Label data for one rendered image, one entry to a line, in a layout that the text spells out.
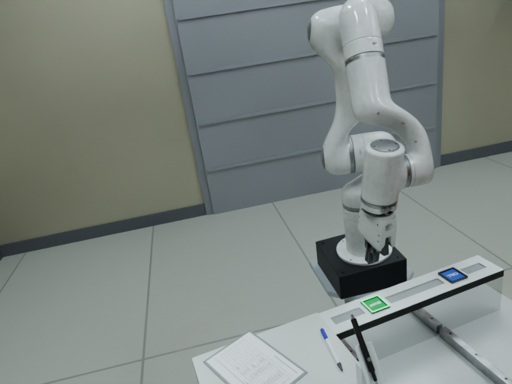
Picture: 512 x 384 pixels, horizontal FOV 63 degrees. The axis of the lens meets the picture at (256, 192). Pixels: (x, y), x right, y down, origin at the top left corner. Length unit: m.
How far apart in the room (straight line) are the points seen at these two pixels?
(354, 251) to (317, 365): 0.54
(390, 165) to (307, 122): 3.21
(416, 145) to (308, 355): 0.55
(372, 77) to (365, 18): 0.13
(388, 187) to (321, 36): 0.46
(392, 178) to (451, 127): 3.97
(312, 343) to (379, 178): 0.44
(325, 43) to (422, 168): 0.43
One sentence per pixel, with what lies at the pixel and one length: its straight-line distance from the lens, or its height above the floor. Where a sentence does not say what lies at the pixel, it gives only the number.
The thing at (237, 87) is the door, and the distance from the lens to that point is 3.91.
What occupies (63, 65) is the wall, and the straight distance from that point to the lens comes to 4.00.
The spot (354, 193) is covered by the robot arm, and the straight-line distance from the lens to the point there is 1.38.
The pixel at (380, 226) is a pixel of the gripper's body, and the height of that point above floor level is 1.23.
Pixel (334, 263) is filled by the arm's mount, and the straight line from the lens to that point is 1.48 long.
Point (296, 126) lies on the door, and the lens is 4.10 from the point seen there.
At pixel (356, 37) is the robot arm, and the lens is 1.02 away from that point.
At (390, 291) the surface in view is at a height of 0.96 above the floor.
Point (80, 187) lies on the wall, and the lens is 4.21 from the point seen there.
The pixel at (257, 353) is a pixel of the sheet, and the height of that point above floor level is 0.97.
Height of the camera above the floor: 1.71
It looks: 22 degrees down
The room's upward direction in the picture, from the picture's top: 9 degrees counter-clockwise
